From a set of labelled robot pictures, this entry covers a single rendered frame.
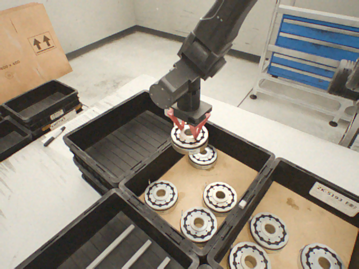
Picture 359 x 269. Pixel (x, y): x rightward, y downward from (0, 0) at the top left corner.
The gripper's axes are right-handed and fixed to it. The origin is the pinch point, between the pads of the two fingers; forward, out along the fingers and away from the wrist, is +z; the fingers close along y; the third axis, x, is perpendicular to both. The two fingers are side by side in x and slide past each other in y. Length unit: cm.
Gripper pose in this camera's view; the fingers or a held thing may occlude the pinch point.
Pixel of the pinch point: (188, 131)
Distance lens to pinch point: 63.0
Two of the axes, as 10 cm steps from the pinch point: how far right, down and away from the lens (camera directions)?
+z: 0.4, 7.1, 7.0
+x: 6.5, -5.5, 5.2
